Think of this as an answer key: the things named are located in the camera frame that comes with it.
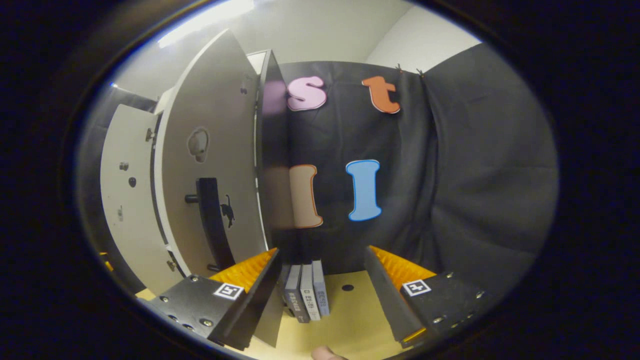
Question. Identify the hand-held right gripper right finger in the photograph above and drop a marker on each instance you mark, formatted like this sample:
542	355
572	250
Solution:
385	295

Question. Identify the blue grey book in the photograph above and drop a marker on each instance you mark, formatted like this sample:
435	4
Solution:
321	290

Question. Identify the white cabinet door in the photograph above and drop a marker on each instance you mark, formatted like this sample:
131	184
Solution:
220	110
127	210

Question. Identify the white and grey shoe cabinet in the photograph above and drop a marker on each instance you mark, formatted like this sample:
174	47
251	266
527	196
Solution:
272	140

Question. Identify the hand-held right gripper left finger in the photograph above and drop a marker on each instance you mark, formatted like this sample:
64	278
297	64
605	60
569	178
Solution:
260	295

